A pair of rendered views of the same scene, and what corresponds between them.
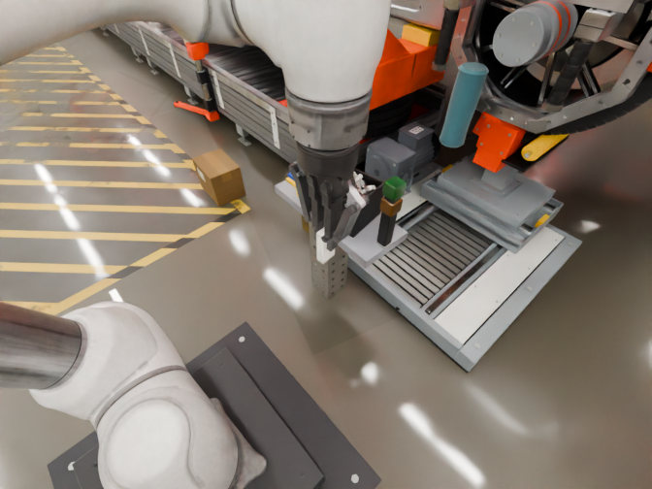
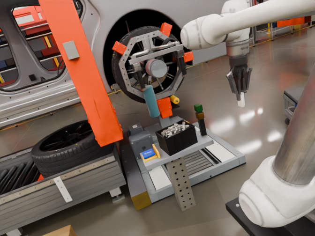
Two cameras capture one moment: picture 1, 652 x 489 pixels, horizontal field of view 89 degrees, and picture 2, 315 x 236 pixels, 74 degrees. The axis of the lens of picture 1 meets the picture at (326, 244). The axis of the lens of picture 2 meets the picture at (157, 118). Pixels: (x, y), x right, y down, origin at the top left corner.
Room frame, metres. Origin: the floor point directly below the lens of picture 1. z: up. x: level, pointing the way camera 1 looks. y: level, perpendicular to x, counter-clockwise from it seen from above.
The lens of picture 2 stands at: (0.26, 0.96, 1.10)
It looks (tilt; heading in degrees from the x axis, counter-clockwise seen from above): 21 degrees down; 300
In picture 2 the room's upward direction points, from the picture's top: 16 degrees counter-clockwise
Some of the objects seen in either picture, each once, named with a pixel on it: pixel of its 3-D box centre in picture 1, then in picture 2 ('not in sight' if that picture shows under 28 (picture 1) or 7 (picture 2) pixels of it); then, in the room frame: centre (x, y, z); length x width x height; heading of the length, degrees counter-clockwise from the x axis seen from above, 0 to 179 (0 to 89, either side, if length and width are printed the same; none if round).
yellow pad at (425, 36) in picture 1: (426, 32); not in sight; (1.57, -0.42, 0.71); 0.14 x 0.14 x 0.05; 40
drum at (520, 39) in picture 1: (535, 32); (155, 68); (1.03, -0.57, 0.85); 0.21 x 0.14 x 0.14; 130
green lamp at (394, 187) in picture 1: (394, 188); (198, 107); (0.62, -0.16, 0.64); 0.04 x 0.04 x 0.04; 40
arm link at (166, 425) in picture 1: (170, 447); not in sight; (0.11, 0.24, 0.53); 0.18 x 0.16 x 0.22; 43
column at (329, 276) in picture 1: (329, 252); (179, 179); (0.79, -0.01, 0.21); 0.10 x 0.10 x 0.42; 40
